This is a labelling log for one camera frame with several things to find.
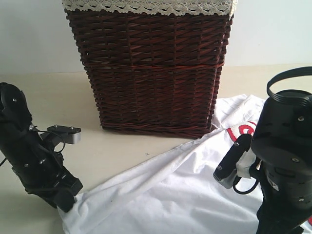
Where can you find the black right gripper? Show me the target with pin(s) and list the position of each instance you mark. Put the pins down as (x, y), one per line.
(278, 216)

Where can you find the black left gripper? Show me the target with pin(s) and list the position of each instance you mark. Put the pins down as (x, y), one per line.
(42, 173)

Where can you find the white t-shirt with red lettering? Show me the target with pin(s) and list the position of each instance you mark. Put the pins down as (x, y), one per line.
(175, 192)

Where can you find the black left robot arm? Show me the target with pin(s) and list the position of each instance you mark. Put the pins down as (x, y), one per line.
(16, 127)

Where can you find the dark brown wicker basket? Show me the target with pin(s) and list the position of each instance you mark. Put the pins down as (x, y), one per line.
(152, 74)

